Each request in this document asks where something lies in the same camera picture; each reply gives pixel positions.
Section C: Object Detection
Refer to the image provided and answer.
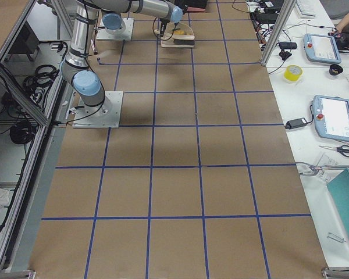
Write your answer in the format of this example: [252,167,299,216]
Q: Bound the yellow tape roll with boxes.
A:
[283,65,303,82]

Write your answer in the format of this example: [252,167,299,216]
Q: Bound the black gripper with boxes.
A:
[159,18,168,37]

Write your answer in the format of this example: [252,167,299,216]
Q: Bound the white hand brush black bristles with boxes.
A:
[161,33,195,48]

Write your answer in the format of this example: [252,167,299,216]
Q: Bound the blue teach pendant near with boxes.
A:
[311,95,349,142]

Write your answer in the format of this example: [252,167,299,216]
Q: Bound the blue teach pendant far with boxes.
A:
[302,33,341,64]

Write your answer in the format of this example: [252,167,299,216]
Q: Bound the beige plastic dustpan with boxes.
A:
[154,23,195,48]

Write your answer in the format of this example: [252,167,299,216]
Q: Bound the blue teach pendant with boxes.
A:
[311,95,349,142]
[302,33,341,64]

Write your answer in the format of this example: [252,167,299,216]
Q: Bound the black small bowl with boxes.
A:
[329,64,343,76]

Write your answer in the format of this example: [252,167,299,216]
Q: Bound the black scissors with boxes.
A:
[319,145,349,158]

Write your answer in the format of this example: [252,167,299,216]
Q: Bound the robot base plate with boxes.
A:
[96,18,134,41]
[72,91,123,128]

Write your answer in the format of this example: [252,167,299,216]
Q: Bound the black power adapter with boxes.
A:
[284,117,311,130]

